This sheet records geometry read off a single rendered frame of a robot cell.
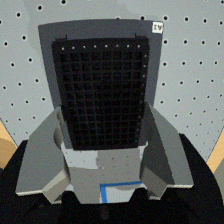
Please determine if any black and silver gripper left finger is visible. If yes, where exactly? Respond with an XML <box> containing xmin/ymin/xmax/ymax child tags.
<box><xmin>0</xmin><ymin>104</ymin><xmax>71</xmax><ymax>224</ymax></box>

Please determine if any black well plate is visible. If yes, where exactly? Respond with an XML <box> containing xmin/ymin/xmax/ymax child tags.
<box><xmin>51</xmin><ymin>38</ymin><xmax>150</xmax><ymax>151</ymax></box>

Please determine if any grey flat base plate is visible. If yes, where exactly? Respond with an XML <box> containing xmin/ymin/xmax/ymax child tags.
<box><xmin>0</xmin><ymin>0</ymin><xmax>224</xmax><ymax>204</ymax></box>

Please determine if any blue tape outline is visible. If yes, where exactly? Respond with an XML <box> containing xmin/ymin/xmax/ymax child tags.
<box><xmin>99</xmin><ymin>181</ymin><xmax>142</xmax><ymax>203</ymax></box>

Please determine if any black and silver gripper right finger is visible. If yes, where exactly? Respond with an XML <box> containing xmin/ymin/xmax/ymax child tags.
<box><xmin>139</xmin><ymin>101</ymin><xmax>224</xmax><ymax>224</ymax></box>

